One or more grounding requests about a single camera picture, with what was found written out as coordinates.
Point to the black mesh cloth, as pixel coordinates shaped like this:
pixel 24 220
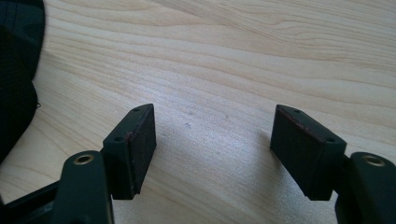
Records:
pixel 17 77

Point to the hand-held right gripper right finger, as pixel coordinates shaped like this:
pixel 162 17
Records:
pixel 303 149

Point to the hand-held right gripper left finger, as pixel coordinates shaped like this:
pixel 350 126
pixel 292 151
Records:
pixel 130 152

